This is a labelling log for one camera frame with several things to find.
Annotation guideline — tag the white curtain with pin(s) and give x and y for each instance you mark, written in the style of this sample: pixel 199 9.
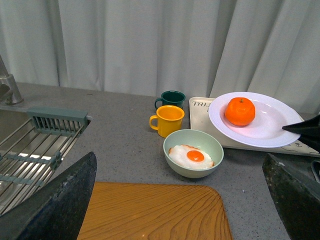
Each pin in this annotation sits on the white curtain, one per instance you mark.
pixel 199 47

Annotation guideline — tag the orange mandarin fruit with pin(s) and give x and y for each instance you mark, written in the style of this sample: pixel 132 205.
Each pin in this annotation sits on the orange mandarin fruit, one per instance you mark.
pixel 240 111

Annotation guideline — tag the white round plate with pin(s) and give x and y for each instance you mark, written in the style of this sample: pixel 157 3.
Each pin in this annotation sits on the white round plate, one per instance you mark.
pixel 265 131

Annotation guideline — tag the green sink drain rack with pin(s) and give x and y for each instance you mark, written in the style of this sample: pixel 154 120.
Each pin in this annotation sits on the green sink drain rack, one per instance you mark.
pixel 33 144

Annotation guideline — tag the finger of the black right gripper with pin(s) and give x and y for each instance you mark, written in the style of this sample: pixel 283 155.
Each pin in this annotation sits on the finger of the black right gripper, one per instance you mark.
pixel 296 198

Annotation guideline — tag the yellow mug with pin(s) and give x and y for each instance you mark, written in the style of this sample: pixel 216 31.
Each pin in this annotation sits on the yellow mug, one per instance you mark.
pixel 168 119

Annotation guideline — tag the beige bear tray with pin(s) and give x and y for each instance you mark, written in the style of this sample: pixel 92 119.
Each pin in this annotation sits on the beige bear tray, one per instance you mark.
pixel 199 120

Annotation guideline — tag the toy fried egg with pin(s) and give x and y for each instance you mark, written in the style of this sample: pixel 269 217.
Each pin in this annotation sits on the toy fried egg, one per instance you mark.
pixel 190 157

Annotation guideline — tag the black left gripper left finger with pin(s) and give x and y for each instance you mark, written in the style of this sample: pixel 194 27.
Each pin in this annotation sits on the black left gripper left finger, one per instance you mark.
pixel 57 210

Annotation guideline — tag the dark green mug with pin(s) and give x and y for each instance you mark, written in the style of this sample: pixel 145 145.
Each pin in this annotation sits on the dark green mug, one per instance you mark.
pixel 171 97

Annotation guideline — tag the wooden cutting board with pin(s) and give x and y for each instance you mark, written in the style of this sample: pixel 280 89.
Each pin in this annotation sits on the wooden cutting board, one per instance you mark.
pixel 136 211

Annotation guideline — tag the light green bowl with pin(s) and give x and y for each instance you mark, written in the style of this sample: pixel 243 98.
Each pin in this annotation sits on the light green bowl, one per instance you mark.
pixel 197 139

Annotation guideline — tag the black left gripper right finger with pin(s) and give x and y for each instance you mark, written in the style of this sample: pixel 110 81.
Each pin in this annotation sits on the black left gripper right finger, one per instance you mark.
pixel 309 131

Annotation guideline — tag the metal faucet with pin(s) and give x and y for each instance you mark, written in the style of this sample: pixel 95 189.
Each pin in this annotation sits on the metal faucet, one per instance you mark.
pixel 9 91

